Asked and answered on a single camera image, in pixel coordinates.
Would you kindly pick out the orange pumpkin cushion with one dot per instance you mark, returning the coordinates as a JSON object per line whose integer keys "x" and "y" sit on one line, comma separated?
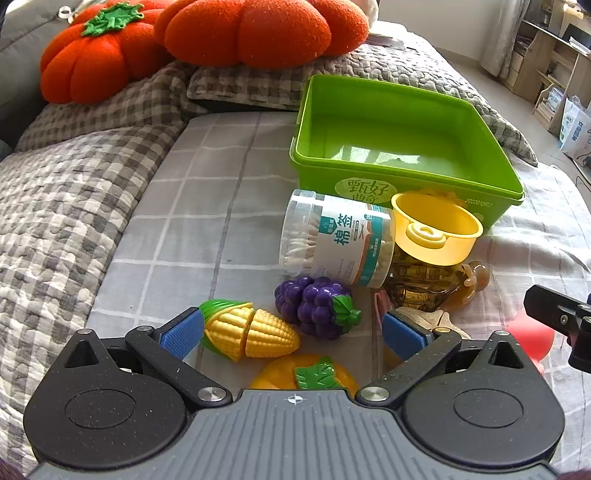
{"x": 92, "y": 60}
{"x": 258, "y": 32}

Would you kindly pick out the small pink box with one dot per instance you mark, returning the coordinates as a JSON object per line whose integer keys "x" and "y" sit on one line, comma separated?
{"x": 381, "y": 302}

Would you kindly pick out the translucent brown hair claw clip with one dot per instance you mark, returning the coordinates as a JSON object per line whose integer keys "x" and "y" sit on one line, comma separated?
{"x": 420, "y": 284}

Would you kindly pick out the yellow toy pot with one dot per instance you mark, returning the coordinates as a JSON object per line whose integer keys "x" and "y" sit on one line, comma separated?
{"x": 438, "y": 240}

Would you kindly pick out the grey sofa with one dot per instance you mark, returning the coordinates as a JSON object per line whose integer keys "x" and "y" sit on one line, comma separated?
{"x": 27, "y": 32}

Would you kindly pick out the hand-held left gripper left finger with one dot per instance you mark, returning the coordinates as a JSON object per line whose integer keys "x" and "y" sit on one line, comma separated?
{"x": 182, "y": 334}

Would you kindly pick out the green plastic box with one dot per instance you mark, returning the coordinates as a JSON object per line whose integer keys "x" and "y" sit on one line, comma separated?
{"x": 392, "y": 124}

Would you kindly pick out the wooden shelf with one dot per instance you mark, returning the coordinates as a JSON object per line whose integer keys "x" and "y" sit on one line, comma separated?
{"x": 535, "y": 50}

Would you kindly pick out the yellow toy corn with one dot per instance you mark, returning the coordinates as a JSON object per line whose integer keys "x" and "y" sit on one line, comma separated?
{"x": 268, "y": 337}

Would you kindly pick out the grey grid bed sheet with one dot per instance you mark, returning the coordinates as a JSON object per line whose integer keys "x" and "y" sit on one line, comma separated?
{"x": 207, "y": 207}

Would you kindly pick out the toy orange with green leaf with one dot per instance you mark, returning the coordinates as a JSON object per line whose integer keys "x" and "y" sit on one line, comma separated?
{"x": 277, "y": 374}

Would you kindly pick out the checked grey quilt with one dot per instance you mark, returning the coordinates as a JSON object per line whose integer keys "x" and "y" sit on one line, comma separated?
{"x": 69, "y": 207}

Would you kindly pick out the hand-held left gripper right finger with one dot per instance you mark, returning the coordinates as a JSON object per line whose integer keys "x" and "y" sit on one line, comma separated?
{"x": 401, "y": 334}

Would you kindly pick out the red plastic toy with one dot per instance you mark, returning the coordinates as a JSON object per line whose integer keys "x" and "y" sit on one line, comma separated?
{"x": 531, "y": 337}

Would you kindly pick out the checked grey pillow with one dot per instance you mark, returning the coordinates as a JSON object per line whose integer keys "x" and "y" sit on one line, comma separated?
{"x": 258, "y": 87}

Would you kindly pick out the white paper bag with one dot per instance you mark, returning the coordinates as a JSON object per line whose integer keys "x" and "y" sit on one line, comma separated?
{"x": 572, "y": 129}

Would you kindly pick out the purple toy grapes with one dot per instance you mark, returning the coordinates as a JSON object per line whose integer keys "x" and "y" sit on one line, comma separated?
{"x": 309, "y": 304}

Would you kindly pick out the clear cotton swab jar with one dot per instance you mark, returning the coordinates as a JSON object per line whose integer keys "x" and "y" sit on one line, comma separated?
{"x": 332, "y": 235}

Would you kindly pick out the pale curtain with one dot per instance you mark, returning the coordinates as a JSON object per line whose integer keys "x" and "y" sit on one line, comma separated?
{"x": 501, "y": 32}

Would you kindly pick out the beige hair claw clip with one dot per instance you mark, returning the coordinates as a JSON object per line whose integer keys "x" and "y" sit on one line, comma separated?
{"x": 434, "y": 318}

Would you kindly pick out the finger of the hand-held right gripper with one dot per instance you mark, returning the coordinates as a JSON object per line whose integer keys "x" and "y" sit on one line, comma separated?
{"x": 561, "y": 317}

